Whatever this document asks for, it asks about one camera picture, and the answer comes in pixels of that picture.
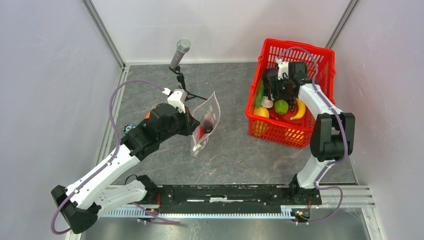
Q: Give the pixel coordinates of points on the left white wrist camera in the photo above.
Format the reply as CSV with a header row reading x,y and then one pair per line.
x,y
176,98

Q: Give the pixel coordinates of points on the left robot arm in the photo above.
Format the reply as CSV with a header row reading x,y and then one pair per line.
x,y
84,201

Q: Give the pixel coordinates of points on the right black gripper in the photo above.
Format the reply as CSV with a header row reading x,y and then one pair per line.
x,y
274,83

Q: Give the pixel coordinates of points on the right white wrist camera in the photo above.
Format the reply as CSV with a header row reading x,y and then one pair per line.
x,y
283,68

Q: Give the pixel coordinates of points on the green cucumber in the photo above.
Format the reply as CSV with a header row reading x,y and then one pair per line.
x,y
260,95

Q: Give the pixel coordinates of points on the clear dotted zip bag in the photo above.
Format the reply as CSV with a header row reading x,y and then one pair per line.
x,y
208,114

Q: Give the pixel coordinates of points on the yellow banana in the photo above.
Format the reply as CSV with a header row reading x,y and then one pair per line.
x,y
301,110

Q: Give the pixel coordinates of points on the purple eggplant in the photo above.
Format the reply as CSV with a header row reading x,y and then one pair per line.
x,y
270,74

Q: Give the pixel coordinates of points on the blue owl toy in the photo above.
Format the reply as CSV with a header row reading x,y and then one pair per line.
x,y
128,127

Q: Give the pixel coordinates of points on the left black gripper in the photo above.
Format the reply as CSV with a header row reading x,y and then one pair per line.
x,y
191,124

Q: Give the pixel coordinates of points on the dark red grape bunch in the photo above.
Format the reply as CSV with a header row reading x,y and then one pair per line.
x,y
292,103

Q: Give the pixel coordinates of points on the red plastic basket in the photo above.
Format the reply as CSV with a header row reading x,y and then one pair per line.
x,y
282,130

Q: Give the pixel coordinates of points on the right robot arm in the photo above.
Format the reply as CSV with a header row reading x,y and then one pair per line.
x,y
332,137

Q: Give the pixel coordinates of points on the silver microphone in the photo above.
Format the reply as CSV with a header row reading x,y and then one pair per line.
x,y
182,47

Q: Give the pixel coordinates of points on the red apple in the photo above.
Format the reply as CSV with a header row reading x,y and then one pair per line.
x,y
200,133

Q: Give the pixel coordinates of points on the yellow lemon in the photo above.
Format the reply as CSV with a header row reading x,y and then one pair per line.
x,y
261,112

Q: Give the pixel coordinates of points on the white mushroom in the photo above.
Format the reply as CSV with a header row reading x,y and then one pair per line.
x,y
266,103

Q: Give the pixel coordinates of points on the black mini tripod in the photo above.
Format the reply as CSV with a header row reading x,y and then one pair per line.
x,y
181,79

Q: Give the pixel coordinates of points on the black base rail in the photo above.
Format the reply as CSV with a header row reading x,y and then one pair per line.
x,y
226,199

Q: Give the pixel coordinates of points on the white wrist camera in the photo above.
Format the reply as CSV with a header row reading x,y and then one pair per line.
x,y
283,68
176,98

